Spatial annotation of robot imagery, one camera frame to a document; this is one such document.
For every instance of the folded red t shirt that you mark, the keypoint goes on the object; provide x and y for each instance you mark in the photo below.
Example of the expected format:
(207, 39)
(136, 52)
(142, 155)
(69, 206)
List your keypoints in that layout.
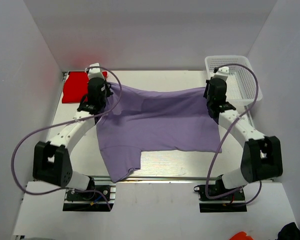
(75, 87)

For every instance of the black cloth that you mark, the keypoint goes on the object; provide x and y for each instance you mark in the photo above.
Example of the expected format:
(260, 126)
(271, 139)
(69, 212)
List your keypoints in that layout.
(289, 232)

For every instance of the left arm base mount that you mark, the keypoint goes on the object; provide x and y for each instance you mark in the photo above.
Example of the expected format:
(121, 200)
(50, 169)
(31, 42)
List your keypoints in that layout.
(92, 201)

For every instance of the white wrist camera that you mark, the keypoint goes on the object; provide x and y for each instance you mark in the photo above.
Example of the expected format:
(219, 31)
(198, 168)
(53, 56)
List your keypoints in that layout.
(94, 71)
(221, 73)

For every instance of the orange object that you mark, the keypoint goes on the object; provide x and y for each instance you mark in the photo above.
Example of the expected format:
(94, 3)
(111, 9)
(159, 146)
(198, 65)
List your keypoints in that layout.
(241, 236)

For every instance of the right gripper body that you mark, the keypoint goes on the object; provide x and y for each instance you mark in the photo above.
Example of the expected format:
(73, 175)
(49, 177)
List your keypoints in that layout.
(207, 95)

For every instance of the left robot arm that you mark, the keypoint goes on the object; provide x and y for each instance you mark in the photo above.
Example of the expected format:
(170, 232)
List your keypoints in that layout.
(51, 162)

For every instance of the purple t shirt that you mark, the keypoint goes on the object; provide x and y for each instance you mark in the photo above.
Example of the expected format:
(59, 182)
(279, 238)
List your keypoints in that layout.
(145, 121)

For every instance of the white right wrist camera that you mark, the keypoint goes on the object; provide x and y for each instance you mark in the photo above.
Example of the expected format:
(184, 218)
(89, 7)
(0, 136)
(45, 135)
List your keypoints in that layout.
(221, 73)

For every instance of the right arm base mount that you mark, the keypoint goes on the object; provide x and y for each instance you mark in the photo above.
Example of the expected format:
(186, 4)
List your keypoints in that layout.
(233, 203)

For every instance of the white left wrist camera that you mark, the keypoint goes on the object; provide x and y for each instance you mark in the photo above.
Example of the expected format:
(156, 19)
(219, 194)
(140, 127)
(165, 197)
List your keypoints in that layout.
(94, 71)

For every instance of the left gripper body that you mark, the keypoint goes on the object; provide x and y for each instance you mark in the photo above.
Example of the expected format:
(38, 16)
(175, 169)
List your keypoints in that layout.
(108, 92)

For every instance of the white plastic basket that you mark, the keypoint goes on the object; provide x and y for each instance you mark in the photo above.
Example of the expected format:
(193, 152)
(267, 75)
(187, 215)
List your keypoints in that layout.
(241, 85)

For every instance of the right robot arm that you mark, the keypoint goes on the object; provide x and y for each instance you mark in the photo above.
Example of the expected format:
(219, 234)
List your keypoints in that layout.
(262, 155)

